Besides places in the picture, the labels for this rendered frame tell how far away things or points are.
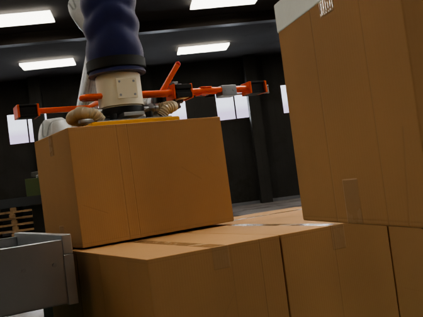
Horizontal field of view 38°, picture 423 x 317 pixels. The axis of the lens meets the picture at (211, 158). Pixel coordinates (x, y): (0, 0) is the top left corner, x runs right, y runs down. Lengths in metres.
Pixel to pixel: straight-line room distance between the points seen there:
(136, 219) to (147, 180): 0.14
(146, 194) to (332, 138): 1.27
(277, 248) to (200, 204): 0.62
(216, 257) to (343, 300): 0.44
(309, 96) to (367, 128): 0.19
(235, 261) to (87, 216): 0.63
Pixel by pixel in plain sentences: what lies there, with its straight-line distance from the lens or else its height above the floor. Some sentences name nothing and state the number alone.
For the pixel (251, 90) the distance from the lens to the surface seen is 2.61.
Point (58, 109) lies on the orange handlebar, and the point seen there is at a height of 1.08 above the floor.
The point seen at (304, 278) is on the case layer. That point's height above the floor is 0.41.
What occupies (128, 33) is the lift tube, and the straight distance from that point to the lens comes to 2.36.
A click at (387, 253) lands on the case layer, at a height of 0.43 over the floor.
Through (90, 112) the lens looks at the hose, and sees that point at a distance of 2.23.
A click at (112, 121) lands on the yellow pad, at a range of 2.22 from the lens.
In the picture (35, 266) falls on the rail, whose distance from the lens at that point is 1.91.
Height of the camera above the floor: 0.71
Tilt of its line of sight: 2 degrees up
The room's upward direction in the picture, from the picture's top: 7 degrees counter-clockwise
